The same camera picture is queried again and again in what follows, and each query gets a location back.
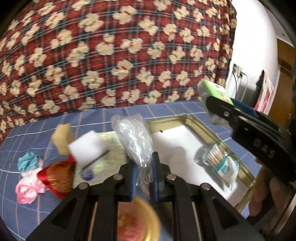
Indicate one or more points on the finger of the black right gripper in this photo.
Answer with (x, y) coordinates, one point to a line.
(243, 107)
(221, 112)

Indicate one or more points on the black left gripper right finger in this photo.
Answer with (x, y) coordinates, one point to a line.
(199, 211)

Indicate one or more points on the gold rectangular tin box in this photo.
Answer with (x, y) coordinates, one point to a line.
(193, 152)

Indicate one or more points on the blue plaid bed sheet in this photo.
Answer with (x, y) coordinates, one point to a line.
(28, 151)

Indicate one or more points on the white foam sponge block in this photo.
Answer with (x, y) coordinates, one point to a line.
(89, 149)

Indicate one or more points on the yellow patterned tissue pack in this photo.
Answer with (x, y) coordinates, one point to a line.
(107, 165)

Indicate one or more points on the yellow sponge block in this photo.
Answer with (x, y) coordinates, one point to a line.
(62, 137)

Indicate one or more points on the red plaid bear quilt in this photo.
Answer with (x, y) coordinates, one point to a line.
(64, 56)

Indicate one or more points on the white wall power outlet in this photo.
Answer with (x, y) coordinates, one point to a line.
(237, 71)

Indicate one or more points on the teal blue small cloth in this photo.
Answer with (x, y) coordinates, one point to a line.
(28, 162)

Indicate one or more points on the person's right hand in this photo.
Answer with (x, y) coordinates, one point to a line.
(266, 183)

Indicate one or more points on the pink white small towel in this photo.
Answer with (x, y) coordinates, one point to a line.
(30, 186)

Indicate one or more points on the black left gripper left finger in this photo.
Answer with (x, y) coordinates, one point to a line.
(90, 212)

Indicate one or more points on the red gold fabric pouch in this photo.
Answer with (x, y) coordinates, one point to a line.
(58, 177)

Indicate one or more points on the clear bubble wrap bag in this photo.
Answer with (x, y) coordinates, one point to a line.
(133, 133)

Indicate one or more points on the pink white calendar board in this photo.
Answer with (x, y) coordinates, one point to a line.
(264, 91)

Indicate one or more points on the wooden door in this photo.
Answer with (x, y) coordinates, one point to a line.
(282, 109)

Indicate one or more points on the gold round tin lid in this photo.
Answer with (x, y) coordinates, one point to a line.
(137, 220)

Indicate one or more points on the cotton swab plastic pack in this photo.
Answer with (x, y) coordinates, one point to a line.
(218, 165)

